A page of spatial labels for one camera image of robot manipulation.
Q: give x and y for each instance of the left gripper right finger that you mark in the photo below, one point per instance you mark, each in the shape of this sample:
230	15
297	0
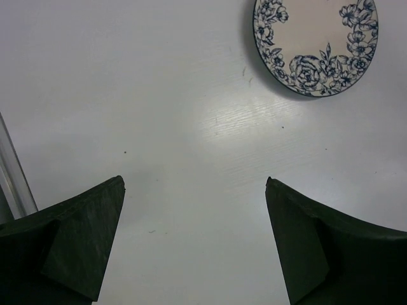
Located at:
329	257

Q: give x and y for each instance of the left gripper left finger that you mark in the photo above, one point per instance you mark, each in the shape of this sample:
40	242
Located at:
59	255

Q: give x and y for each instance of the blue floral plate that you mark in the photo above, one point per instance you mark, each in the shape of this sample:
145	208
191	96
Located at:
316	48

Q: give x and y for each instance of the aluminium table frame rail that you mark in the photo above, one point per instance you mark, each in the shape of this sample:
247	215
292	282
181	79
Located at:
17	200

